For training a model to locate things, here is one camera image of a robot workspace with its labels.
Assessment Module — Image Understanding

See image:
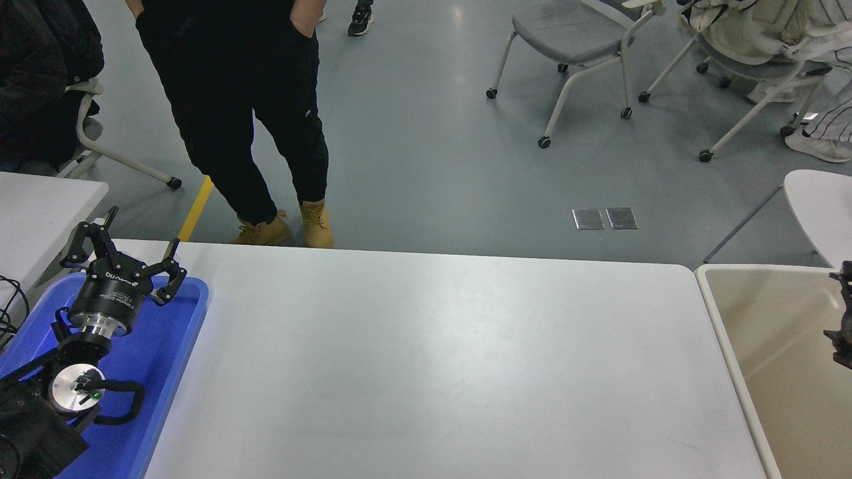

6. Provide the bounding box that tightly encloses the grey wheeled chair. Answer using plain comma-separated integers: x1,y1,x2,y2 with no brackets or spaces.
486,0,666,149

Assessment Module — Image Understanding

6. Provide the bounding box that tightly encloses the large pale bin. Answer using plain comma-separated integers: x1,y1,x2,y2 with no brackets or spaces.
694,264,852,479

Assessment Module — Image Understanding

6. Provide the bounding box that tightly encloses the white frame wheeled chair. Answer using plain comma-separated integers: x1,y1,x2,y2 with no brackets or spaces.
59,77,182,191

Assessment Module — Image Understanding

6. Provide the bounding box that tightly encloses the white side table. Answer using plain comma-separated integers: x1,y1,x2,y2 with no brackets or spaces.
0,172,110,310

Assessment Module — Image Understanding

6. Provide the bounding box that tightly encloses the white round table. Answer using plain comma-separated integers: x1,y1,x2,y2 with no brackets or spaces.
783,170,852,270

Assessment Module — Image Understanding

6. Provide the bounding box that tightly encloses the black cable bundle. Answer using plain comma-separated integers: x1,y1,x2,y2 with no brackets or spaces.
0,275,31,350

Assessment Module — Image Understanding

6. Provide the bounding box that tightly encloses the black padded coat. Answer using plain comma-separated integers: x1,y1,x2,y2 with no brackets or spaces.
0,0,105,174

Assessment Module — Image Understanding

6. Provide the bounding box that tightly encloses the blue plastic tray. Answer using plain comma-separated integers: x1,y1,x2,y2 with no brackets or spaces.
0,273,210,479

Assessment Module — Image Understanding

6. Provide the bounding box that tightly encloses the person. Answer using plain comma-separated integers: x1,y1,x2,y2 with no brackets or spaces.
347,0,375,37
745,0,852,164
125,0,335,249

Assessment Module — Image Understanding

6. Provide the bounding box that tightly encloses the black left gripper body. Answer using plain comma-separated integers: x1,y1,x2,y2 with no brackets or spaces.
69,256,155,328

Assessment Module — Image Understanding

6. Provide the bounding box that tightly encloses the cream wheeled office chair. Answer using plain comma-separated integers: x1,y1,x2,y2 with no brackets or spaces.
637,0,852,164

